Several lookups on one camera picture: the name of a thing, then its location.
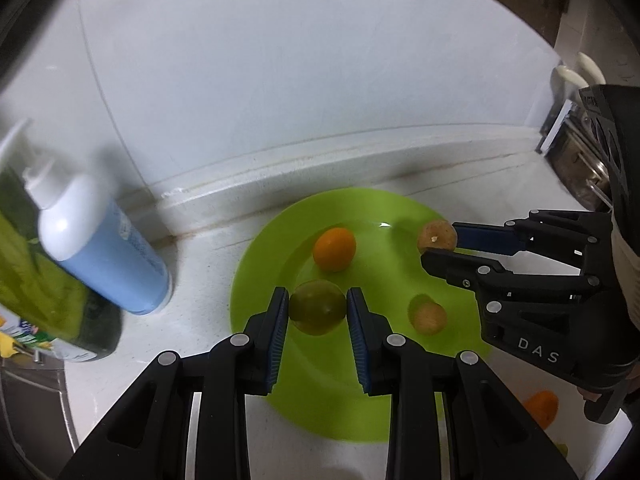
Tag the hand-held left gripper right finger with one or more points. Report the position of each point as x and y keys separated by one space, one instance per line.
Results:
x=359 y=340

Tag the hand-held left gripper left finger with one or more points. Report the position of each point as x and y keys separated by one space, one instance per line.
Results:
x=277 y=332

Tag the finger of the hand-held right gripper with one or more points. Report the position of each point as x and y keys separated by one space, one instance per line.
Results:
x=485 y=238
x=450 y=265

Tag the brown longan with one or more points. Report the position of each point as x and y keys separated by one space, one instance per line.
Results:
x=427 y=317
x=436 y=236

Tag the small green lime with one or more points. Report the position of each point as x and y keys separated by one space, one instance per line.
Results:
x=317 y=310

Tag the small orange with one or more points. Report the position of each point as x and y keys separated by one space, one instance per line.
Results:
x=334 y=249
x=542 y=405

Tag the green plastic plate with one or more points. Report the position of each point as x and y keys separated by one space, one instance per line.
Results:
x=325 y=410

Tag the large green apple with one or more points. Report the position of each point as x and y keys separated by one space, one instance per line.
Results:
x=562 y=450

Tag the grey-edged white board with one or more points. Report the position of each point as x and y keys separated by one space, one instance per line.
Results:
x=552 y=127

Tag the blue pump bottle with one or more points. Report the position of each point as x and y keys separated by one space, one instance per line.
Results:
x=110 y=260

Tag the dark brown cabinet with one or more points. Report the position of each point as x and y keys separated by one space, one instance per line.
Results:
x=540 y=0

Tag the green dish soap bottle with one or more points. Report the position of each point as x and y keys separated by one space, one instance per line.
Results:
x=30 y=280

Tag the stainless steel sink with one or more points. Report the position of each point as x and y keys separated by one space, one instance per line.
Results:
x=30 y=400

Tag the white wall hook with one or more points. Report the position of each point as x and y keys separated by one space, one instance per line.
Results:
x=589 y=64
x=570 y=78

